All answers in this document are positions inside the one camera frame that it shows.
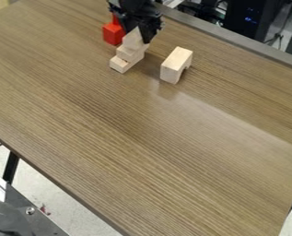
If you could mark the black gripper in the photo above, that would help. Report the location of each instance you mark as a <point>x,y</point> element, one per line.
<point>135,9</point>

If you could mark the rectangular wooden block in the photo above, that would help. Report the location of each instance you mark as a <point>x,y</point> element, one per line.
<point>131,55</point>
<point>133,41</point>
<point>120,65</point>

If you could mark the red block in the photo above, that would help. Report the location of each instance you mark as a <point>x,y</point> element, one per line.
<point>112,34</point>

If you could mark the wooden arch block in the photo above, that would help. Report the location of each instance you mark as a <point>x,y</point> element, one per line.
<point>175,64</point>

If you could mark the black computer tower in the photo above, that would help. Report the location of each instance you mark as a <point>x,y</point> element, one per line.
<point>250,17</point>

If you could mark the black table leg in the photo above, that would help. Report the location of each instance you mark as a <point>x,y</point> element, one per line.
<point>10,167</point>

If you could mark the black metal base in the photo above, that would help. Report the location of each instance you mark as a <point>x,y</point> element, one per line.
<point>16,215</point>

